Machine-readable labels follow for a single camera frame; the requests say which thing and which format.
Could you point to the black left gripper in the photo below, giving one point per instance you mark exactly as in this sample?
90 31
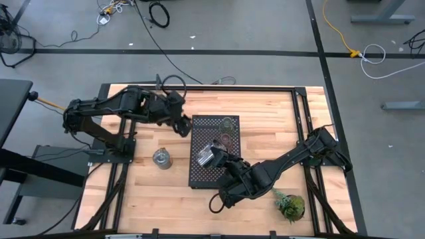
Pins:
171 108

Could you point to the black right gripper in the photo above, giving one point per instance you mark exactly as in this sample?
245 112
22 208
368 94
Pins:
227 162

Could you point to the silver candle tin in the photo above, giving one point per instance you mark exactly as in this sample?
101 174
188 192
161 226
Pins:
162 159
205 155

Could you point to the pink glass candlestick holder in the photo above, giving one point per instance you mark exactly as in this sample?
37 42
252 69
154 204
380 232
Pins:
226 138

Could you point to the green glass candlestick holder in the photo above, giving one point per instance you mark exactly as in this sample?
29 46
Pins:
227 123

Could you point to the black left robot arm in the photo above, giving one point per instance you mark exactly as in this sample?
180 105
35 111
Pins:
99 106

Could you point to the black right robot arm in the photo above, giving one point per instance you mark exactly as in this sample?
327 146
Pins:
289 159

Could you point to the black perforated metal shelf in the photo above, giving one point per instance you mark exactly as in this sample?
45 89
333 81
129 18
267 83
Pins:
202 132

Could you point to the potted succulent plant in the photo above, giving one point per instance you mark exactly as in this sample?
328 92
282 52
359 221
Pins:
292 206

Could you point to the dark grey desk base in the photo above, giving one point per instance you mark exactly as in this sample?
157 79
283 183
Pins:
43 194

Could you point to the black desk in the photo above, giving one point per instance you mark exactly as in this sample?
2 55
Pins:
13 106

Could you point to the black floor fan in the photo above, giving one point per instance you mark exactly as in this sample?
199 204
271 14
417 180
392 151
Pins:
10 40

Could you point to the workbench with grey legs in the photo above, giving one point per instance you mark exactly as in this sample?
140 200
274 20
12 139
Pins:
382 19

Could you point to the black aluminium table frame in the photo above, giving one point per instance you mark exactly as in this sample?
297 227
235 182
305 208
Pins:
265 89

